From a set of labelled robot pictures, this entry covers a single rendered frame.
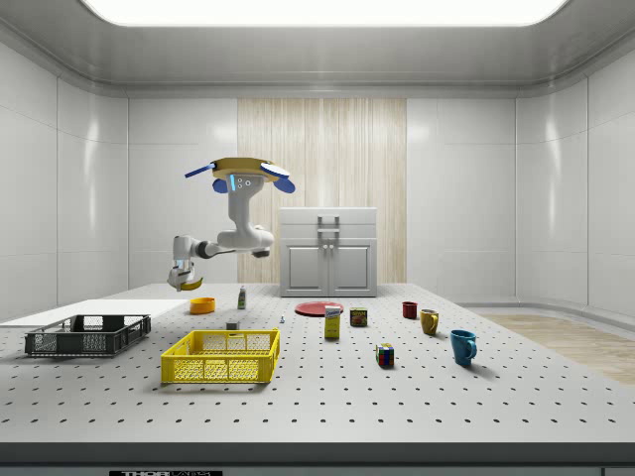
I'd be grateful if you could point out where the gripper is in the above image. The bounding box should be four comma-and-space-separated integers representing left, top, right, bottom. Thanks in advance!
166, 266, 196, 293

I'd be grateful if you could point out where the white board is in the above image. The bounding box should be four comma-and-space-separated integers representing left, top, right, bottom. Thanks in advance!
0, 297, 192, 329

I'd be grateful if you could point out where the yellow basket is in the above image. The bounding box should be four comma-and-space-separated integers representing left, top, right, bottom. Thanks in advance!
159, 328, 282, 386

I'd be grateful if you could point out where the red plate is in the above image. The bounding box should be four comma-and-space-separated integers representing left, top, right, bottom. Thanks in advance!
294, 299, 345, 319

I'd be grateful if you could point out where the dark grey basket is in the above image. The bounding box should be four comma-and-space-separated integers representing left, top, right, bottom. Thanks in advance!
24, 313, 153, 360

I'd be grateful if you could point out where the white cabinet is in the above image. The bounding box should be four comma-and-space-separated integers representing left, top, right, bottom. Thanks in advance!
278, 206, 379, 299

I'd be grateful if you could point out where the yellow and white box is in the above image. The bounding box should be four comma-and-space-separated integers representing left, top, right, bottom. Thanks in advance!
323, 304, 343, 341

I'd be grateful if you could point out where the puzzle cube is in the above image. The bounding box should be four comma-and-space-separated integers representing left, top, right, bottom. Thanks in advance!
374, 342, 397, 369

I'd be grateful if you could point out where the yellow mug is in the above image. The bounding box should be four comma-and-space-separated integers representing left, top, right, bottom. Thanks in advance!
419, 307, 441, 337

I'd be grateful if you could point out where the blue mug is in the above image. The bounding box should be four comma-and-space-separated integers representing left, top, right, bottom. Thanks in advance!
449, 329, 479, 368

